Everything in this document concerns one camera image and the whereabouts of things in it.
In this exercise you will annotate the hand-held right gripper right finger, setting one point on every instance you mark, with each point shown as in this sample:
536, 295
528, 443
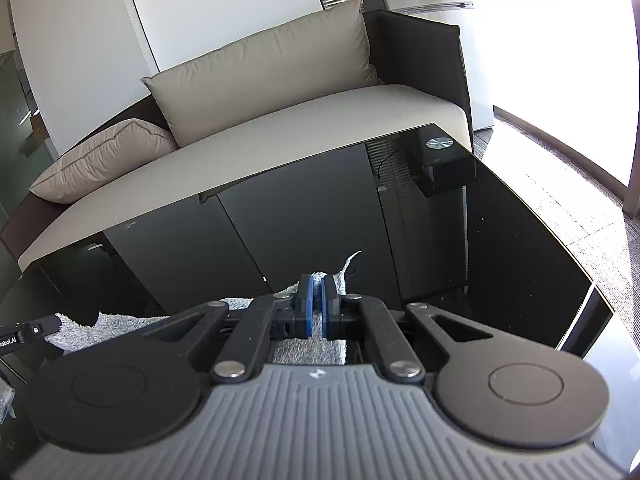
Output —
330, 305

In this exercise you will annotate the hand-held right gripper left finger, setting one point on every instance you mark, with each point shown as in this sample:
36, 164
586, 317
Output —
309, 305

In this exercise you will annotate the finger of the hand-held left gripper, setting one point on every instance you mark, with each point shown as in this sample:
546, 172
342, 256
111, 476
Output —
30, 331

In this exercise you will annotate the grey fluffy towel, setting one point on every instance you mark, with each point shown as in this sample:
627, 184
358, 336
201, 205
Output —
125, 322

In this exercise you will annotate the black table leg block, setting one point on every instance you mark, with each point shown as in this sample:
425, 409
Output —
442, 175

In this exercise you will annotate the dark brown sofa beige seat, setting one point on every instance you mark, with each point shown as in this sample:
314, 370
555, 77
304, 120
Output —
280, 130

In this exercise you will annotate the small beige sofa cushion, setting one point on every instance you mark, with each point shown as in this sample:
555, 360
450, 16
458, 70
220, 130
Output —
105, 157

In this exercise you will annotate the round metal table fitting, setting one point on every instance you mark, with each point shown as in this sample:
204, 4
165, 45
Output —
439, 143

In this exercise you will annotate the large beige sofa cushion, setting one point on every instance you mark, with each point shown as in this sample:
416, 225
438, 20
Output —
265, 70

